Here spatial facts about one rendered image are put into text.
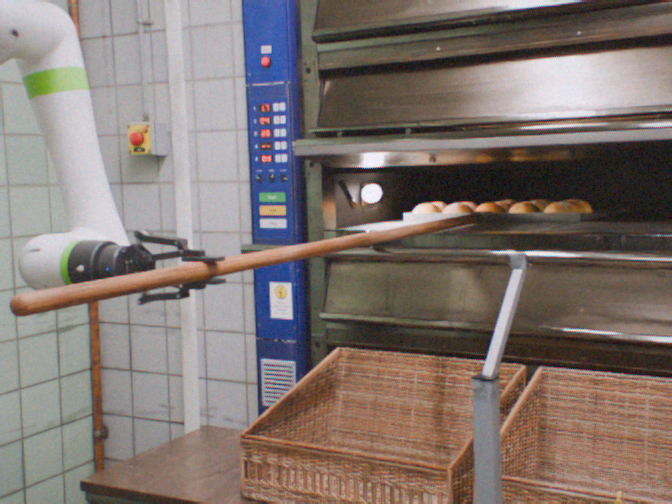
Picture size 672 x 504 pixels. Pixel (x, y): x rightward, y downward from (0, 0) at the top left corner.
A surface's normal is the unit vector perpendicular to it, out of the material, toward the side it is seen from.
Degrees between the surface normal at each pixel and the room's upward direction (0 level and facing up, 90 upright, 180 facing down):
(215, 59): 90
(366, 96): 70
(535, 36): 90
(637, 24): 90
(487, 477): 90
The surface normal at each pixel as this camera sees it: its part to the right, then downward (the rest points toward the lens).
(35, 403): 0.87, 0.02
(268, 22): -0.50, 0.10
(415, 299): -0.47, -0.25
